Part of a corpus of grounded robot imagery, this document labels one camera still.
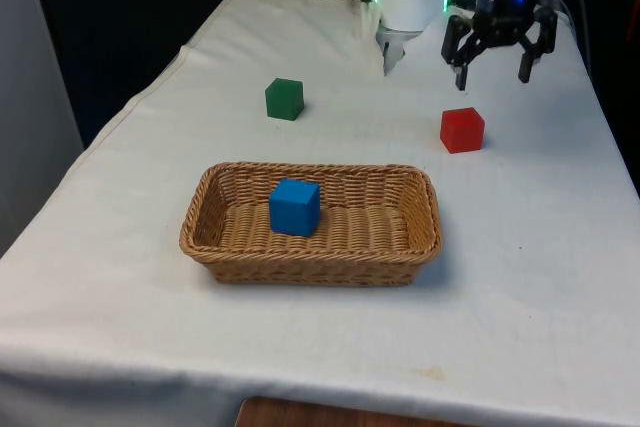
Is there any blue cube block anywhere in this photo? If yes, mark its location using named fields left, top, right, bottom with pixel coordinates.
left=268, top=177, right=322, bottom=238

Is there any red cube block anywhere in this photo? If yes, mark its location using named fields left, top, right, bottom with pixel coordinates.
left=439, top=106, right=486, bottom=155

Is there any wicker basket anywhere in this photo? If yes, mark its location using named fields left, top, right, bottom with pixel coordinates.
left=178, top=161, right=444, bottom=288

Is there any green cube block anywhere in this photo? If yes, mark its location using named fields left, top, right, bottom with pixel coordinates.
left=264, top=77, right=306, bottom=121

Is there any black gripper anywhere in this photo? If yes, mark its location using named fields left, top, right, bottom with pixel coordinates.
left=440, top=0, right=559, bottom=92

